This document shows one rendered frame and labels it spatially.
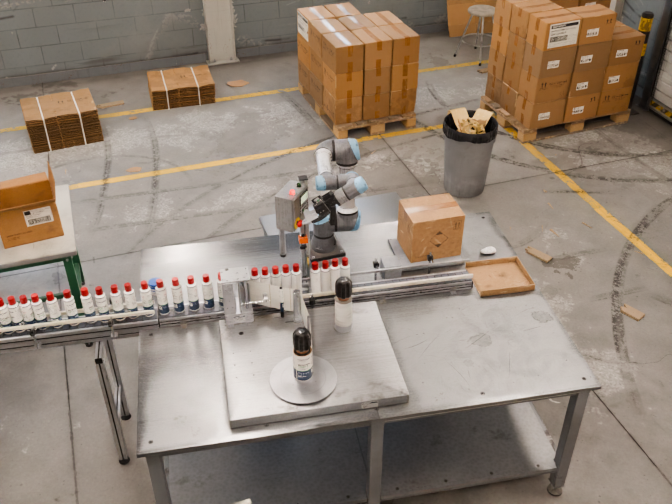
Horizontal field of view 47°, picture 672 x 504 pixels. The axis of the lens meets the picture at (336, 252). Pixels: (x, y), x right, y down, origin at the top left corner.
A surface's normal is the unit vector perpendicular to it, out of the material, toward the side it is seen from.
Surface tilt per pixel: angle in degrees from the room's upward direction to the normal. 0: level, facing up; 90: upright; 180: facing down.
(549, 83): 87
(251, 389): 0
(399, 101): 90
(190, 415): 0
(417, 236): 90
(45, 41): 90
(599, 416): 0
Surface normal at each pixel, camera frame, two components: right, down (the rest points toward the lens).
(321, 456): -0.01, -0.81
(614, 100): 0.35, 0.54
